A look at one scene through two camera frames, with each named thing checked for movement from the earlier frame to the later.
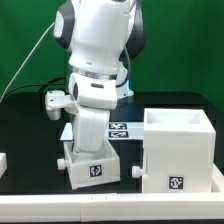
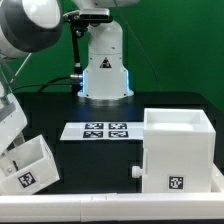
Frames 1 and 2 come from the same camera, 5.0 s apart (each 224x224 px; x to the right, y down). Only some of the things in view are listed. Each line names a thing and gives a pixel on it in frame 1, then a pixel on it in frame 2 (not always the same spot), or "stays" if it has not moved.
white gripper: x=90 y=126 → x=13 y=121
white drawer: x=90 y=168 → x=36 y=166
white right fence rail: x=217 y=185 stays
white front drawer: x=136 y=172 stays
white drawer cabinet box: x=179 y=146 stays
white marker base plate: x=116 y=130 stays
